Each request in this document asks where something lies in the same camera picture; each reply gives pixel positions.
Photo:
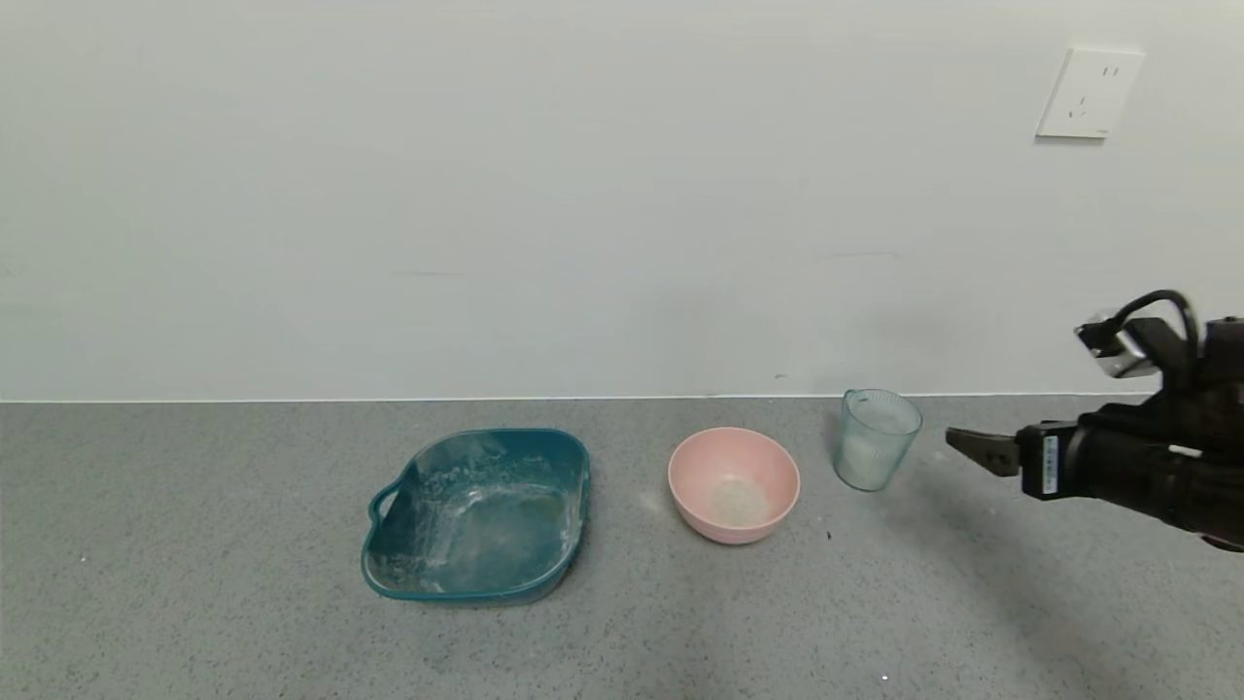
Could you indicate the pink bowl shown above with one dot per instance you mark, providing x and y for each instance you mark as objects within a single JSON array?
[{"x": 731, "y": 484}]

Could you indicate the translucent blue plastic cup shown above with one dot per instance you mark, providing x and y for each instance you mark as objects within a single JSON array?
[{"x": 875, "y": 457}]

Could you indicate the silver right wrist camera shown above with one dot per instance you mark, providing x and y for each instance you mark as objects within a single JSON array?
[{"x": 1123, "y": 350}]

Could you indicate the white wall socket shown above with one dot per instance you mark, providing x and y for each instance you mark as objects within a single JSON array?
[{"x": 1088, "y": 93}]

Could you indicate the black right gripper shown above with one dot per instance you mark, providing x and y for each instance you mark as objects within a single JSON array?
[{"x": 1044, "y": 461}]

